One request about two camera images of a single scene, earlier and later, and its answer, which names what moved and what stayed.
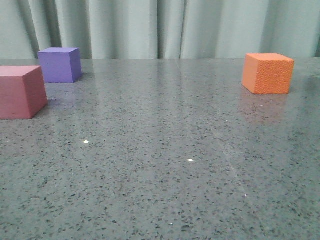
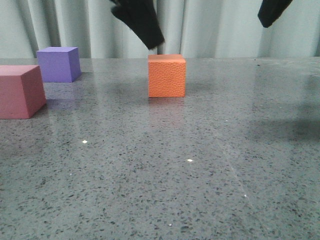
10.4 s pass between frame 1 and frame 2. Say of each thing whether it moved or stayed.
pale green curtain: stayed
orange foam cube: moved
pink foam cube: stayed
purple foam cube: stayed
